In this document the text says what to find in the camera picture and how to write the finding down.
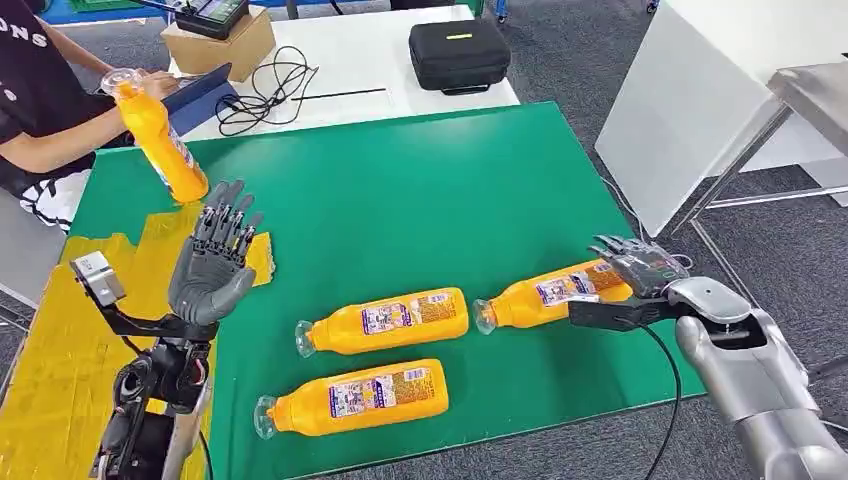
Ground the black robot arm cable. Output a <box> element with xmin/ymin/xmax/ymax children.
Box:
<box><xmin>616</xmin><ymin>317</ymin><xmax>684</xmax><ymax>480</ymax></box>

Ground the person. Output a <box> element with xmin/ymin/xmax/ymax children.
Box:
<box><xmin>0</xmin><ymin>0</ymin><xmax>134</xmax><ymax>233</ymax></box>

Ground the dark blue tablet case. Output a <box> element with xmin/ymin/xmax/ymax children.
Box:
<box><xmin>162</xmin><ymin>62</ymin><xmax>240</xmax><ymax>137</ymax></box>

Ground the thin black rod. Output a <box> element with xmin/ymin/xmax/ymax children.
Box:
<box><xmin>291</xmin><ymin>86</ymin><xmax>389</xmax><ymax>102</ymax></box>

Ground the black controller with screen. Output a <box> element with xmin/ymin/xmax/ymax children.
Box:
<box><xmin>135</xmin><ymin>0</ymin><xmax>252</xmax><ymax>41</ymax></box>

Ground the brown cardboard box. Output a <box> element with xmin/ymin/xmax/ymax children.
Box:
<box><xmin>160</xmin><ymin>5</ymin><xmax>277</xmax><ymax>84</ymax></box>

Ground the white panel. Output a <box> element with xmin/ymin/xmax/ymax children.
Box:
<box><xmin>594</xmin><ymin>0</ymin><xmax>848</xmax><ymax>238</ymax></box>

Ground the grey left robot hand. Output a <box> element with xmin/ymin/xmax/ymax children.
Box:
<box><xmin>167</xmin><ymin>178</ymin><xmax>265</xmax><ymax>327</ymax></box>

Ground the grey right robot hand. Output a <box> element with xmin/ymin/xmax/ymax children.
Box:
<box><xmin>588</xmin><ymin>235</ymin><xmax>690</xmax><ymax>299</ymax></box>

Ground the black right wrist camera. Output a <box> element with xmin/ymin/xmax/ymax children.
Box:
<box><xmin>568</xmin><ymin>294</ymin><xmax>672</xmax><ymax>331</ymax></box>

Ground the steel table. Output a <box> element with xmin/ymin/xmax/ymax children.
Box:
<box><xmin>669</xmin><ymin>61</ymin><xmax>848</xmax><ymax>309</ymax></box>

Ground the orange drink bottle clear cap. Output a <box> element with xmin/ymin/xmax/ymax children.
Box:
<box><xmin>100</xmin><ymin>67</ymin><xmax>210</xmax><ymax>205</ymax></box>
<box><xmin>294</xmin><ymin>286</ymin><xmax>470</xmax><ymax>360</ymax></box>
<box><xmin>252</xmin><ymin>358</ymin><xmax>450</xmax><ymax>441</ymax></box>
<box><xmin>472</xmin><ymin>258</ymin><xmax>634</xmax><ymax>336</ymax></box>

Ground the green table mat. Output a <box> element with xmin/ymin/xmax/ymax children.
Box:
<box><xmin>69</xmin><ymin>101</ymin><xmax>707</xmax><ymax>480</ymax></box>

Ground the person's left hand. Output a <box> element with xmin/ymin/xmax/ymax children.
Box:
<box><xmin>135</xmin><ymin>70</ymin><xmax>181</xmax><ymax>102</ymax></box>

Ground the black zip case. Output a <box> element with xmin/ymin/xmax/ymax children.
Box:
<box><xmin>407</xmin><ymin>19</ymin><xmax>513</xmax><ymax>97</ymax></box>

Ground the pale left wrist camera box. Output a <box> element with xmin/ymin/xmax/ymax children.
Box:
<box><xmin>69</xmin><ymin>250</ymin><xmax>127</xmax><ymax>307</ymax></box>

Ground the black tangled cable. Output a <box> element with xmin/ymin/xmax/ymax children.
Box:
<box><xmin>213</xmin><ymin>44</ymin><xmax>321</xmax><ymax>138</ymax></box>

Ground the green crate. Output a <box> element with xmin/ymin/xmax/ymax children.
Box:
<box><xmin>68</xmin><ymin>0</ymin><xmax>134</xmax><ymax>13</ymax></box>

